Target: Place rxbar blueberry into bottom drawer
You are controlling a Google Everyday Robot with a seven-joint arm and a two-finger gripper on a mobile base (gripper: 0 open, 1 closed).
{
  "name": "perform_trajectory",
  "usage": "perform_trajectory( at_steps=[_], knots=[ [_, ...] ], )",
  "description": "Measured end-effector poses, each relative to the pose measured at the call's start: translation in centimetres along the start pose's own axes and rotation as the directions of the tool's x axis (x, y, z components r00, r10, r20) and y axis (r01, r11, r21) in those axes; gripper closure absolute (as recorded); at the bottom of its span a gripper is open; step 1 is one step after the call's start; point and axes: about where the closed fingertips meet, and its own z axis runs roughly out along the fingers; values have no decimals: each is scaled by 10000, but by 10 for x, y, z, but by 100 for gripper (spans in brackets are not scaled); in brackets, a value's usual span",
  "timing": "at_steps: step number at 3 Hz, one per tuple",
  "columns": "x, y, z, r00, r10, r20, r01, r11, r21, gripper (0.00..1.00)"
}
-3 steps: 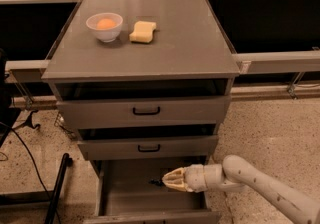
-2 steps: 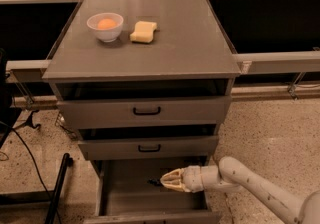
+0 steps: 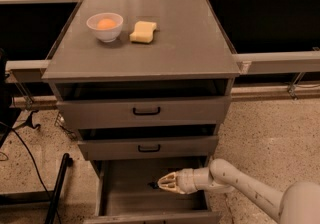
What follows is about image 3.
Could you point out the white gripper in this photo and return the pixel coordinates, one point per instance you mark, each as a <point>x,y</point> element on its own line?
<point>182,180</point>

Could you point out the dark blue rxbar wrapper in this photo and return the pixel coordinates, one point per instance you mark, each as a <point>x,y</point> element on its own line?
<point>153,185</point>

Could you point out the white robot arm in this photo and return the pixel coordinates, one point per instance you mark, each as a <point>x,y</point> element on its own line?
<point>298,204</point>

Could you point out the grey bottom drawer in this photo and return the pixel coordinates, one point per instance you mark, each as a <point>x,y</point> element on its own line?
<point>124,196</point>

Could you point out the grey drawer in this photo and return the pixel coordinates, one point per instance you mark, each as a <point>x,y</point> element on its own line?
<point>124,196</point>
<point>109,105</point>
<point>121,143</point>

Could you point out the grey top drawer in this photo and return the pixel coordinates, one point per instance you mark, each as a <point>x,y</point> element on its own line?
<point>109,105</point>

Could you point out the grey middle drawer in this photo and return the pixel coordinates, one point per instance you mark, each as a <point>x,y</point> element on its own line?
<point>121,143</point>

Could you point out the grey drawer cabinet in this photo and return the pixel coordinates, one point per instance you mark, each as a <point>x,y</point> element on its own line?
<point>187,45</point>

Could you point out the black pole stand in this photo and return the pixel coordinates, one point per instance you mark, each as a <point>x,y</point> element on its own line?
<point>54,201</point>

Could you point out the yellow sponge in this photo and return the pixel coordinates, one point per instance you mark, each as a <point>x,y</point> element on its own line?
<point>143,32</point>

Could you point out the white bowl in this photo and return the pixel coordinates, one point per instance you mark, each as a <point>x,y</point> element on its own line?
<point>108,35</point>

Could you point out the orange fruit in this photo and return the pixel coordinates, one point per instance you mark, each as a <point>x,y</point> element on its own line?
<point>105,24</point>

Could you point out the black middle drawer handle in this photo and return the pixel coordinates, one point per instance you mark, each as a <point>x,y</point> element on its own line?
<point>149,149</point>

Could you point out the black drawer handle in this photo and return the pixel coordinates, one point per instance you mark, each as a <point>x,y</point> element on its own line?
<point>149,149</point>
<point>146,112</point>

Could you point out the black top drawer handle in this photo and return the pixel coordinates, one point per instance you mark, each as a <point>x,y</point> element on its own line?
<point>146,112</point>

